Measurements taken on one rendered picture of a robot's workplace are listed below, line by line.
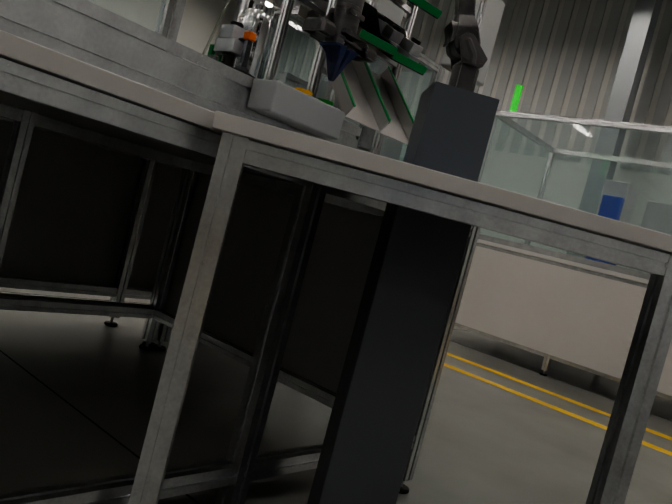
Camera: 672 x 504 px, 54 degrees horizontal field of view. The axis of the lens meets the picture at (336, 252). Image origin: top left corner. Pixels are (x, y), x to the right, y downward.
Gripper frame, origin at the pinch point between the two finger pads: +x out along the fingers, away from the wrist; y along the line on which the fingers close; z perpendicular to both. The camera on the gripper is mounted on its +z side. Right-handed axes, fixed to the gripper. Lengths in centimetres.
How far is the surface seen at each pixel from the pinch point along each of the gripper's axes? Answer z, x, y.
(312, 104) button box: -3.4, 10.4, 7.2
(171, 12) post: 35.0, -4.1, 17.8
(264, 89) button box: -0.3, 10.9, 17.7
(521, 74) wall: 402, -268, -865
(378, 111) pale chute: 12.5, 1.1, -34.3
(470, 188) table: -39.7, 20.7, 2.4
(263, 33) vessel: 94, -29, -61
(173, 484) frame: -3, 88, 18
